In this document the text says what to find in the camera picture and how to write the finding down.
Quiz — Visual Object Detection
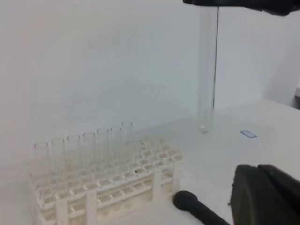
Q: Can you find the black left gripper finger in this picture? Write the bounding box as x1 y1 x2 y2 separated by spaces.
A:
230 165 300 225

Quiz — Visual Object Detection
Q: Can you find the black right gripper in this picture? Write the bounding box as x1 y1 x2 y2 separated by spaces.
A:
183 0 300 16

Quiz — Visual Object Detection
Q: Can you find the clear glass test tube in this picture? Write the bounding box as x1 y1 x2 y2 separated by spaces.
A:
197 7 219 133

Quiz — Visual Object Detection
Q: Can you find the white test tube rack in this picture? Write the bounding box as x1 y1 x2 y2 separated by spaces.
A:
28 139 184 225

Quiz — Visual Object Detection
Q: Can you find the blue square marking sticker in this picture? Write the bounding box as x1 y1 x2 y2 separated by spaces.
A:
241 130 257 139

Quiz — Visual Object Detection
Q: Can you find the black scoop tool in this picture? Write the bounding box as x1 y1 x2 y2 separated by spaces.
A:
172 190 229 225

